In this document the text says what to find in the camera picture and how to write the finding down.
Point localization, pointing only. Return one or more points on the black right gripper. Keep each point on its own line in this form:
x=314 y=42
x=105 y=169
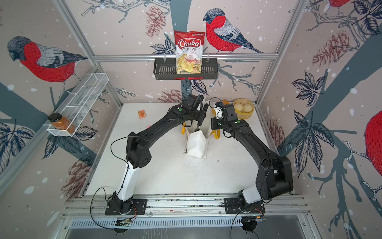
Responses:
x=213 y=126

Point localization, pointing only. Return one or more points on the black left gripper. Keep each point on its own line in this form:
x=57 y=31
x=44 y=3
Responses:
x=202 y=115

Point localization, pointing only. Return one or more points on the white tote pouch yellow handles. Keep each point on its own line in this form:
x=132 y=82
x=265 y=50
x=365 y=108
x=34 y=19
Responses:
x=197 y=139

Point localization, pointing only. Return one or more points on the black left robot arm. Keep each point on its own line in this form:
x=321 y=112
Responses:
x=138 y=145

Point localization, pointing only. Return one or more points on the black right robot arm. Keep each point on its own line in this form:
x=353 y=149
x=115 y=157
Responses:
x=274 y=176

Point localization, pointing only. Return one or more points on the white steamed bun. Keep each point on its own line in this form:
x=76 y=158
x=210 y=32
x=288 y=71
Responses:
x=247 y=108
x=238 y=107

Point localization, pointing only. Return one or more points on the yellow bamboo steamer basket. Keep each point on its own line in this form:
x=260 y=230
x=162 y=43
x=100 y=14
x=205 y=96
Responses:
x=242 y=115

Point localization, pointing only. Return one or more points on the orange snack packet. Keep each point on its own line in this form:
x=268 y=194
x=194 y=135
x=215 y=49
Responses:
x=142 y=114

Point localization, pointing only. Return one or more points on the Chuba cassava chips bag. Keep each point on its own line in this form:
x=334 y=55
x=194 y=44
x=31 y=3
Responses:
x=189 y=52

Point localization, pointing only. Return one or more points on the orange sauce jar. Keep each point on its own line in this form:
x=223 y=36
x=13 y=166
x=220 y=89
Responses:
x=61 y=122

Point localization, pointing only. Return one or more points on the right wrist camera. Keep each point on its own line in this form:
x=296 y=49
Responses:
x=218 y=109

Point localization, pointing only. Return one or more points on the black wire wall basket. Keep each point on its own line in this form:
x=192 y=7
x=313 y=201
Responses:
x=166 y=70

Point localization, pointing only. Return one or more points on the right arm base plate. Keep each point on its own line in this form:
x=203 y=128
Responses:
x=235 y=205

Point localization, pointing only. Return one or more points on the aluminium rail frame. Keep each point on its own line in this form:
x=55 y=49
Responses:
x=177 y=211

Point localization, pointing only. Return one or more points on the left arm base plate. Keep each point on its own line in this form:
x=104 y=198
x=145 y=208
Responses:
x=115 y=207

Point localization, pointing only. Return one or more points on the white wire wall shelf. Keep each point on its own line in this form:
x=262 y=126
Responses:
x=79 y=103

